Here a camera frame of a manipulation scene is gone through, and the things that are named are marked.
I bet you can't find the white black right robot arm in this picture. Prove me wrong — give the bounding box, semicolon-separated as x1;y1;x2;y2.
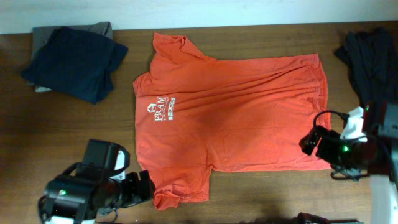
299;101;397;223

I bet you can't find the navy garment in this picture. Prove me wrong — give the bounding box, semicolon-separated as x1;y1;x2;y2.
21;27;128;104

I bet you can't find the red soccer t-shirt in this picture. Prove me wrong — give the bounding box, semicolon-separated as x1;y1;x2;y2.
133;33;331;210

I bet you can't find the black crumpled garment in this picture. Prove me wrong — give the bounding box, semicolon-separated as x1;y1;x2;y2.
334;27;397;106

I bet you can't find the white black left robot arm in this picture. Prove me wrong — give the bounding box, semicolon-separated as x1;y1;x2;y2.
37;162;155;223

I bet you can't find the grey garment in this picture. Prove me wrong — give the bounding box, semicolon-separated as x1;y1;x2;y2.
27;22;113;93

